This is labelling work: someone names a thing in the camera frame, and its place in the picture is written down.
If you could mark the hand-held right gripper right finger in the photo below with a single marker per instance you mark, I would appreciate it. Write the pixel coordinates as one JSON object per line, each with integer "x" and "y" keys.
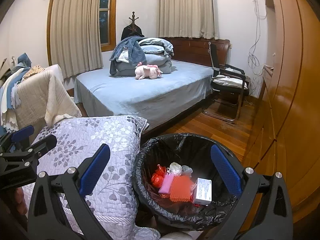
{"x": 225, "y": 172}

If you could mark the fuzzy blue-grey robe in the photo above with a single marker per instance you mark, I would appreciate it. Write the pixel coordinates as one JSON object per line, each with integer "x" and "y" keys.
{"x": 127, "y": 50}

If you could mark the wooden coat rack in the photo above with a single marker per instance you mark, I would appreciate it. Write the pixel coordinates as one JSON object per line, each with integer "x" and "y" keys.
{"x": 133, "y": 20}

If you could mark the blue white scalloped blanket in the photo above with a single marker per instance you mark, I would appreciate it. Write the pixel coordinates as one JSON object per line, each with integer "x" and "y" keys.
{"x": 10, "y": 92}

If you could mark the wooden wardrobe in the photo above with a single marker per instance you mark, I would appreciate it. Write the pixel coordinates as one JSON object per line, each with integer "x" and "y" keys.
{"x": 295, "y": 80}

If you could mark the black metal chair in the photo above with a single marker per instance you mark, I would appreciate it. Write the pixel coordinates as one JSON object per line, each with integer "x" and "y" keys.
{"x": 231, "y": 97}

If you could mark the grey chair cushion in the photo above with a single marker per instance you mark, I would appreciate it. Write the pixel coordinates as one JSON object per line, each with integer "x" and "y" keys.
{"x": 230, "y": 81}

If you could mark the bed with blue sheet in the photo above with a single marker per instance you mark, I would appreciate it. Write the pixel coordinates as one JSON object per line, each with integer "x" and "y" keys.
{"x": 150, "y": 95}

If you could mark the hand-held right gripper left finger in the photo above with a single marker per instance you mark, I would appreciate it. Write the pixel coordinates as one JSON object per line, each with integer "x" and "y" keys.
{"x": 96, "y": 170}

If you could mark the folded light blue bedding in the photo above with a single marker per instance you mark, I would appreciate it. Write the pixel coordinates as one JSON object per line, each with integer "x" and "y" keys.
{"x": 156, "y": 50}

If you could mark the beige curtain above headboard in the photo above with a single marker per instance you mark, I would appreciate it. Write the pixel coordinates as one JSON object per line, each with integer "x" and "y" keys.
{"x": 187, "y": 10}

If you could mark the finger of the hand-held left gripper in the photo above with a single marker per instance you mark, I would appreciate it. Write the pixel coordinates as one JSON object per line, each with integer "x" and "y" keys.
{"x": 23, "y": 133}
{"x": 41, "y": 143}

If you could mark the dark wooden headboard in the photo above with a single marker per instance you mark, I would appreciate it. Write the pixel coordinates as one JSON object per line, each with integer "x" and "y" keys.
{"x": 197, "y": 50}

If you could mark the purple floral quilt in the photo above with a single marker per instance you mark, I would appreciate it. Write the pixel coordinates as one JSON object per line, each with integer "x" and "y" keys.
{"x": 82, "y": 140}

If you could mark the grey cloth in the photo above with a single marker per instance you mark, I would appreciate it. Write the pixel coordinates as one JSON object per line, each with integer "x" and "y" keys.
{"x": 187, "y": 171}

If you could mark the wooden framed window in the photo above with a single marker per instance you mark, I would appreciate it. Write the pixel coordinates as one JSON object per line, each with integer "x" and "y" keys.
{"x": 107, "y": 25}

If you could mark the dark grey folded blanket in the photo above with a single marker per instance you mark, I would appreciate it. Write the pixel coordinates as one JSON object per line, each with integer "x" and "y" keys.
{"x": 125, "y": 67}

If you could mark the pink paper bag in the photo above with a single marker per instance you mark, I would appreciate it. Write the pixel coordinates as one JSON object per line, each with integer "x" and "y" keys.
{"x": 165, "y": 183}

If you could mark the white tissue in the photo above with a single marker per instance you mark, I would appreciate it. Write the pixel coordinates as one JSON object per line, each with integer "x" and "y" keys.
{"x": 176, "y": 168}

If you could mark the tan cloth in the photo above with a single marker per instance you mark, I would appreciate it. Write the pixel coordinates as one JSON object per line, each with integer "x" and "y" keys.
{"x": 35, "y": 71}

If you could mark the beige curtain beside window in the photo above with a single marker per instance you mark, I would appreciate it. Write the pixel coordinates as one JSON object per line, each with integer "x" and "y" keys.
{"x": 75, "y": 32}

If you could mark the dark coat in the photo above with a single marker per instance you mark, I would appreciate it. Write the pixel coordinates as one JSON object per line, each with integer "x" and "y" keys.
{"x": 131, "y": 33}

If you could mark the orange foam net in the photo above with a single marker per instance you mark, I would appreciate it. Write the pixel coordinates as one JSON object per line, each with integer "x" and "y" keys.
{"x": 181, "y": 190}

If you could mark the beige quilt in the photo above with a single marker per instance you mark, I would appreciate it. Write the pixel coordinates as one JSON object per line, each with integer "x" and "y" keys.
{"x": 37, "y": 100}

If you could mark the pink plush toy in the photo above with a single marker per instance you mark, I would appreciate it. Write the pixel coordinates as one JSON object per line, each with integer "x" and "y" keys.
{"x": 147, "y": 72}

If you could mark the trash bin with black bag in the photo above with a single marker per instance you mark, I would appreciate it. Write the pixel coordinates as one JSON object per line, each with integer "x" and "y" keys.
{"x": 160, "y": 155}

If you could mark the white cardboard box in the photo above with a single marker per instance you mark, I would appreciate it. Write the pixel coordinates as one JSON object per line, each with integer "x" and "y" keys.
{"x": 203, "y": 191}

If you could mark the red plastic bag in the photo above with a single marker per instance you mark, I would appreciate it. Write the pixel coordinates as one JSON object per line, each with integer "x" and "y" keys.
{"x": 157, "y": 176}

